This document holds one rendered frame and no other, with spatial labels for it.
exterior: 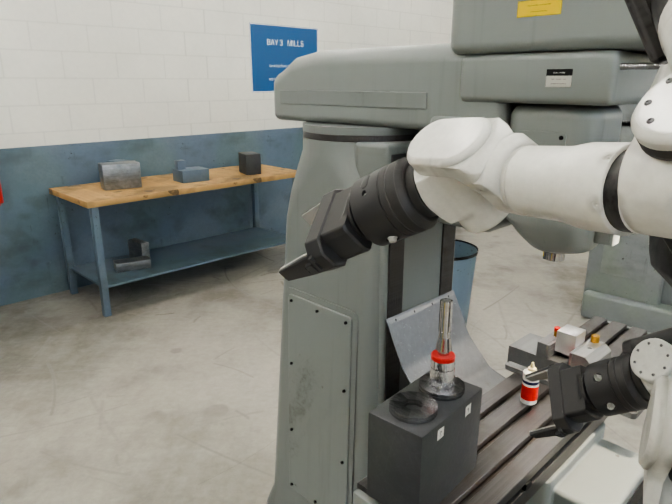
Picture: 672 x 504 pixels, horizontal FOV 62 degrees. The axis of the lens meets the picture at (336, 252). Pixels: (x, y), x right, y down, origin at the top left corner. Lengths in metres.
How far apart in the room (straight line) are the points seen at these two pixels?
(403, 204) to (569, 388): 0.55
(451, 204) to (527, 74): 0.67
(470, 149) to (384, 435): 0.66
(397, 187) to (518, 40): 0.69
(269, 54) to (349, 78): 4.48
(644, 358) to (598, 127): 0.50
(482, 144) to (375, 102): 0.96
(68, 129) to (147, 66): 0.87
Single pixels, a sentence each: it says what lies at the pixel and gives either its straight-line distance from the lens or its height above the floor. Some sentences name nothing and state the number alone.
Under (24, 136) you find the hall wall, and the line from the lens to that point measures 4.93.
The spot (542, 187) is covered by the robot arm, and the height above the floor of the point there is 1.59.
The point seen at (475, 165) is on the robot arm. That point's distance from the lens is 0.53.
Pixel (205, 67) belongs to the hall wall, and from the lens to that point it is 5.58.
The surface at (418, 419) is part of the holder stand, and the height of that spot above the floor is 1.10.
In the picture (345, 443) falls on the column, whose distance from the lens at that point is 1.74.
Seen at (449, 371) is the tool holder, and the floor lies 1.14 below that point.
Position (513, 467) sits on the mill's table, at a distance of 1.30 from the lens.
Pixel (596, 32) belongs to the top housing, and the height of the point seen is 1.76.
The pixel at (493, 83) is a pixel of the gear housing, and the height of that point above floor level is 1.67.
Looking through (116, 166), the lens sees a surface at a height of 1.06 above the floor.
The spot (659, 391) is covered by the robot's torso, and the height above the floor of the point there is 1.40.
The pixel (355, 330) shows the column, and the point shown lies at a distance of 1.56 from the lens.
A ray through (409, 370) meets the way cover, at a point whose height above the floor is 0.93.
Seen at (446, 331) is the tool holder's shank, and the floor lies 1.22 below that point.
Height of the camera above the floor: 1.67
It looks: 17 degrees down
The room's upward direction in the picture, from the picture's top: straight up
